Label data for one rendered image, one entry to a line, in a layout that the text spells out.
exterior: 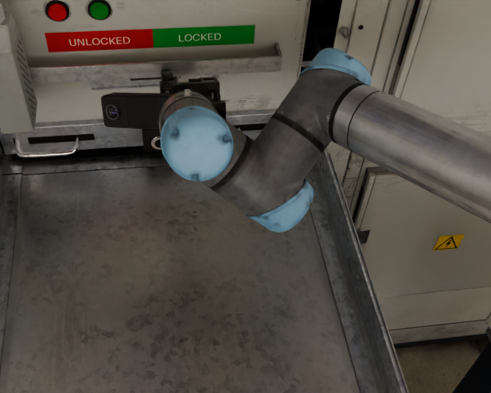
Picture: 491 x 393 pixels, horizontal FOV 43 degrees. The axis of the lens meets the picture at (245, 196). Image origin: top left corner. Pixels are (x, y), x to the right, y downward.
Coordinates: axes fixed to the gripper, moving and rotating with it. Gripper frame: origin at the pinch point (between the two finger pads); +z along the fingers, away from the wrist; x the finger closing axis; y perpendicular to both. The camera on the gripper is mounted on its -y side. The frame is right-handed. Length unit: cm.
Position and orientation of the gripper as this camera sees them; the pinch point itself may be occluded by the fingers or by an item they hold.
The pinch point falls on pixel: (164, 93)
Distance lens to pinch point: 100.8
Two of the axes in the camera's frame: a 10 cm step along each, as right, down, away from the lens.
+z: -1.6, -3.3, 9.3
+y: 9.9, -0.8, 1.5
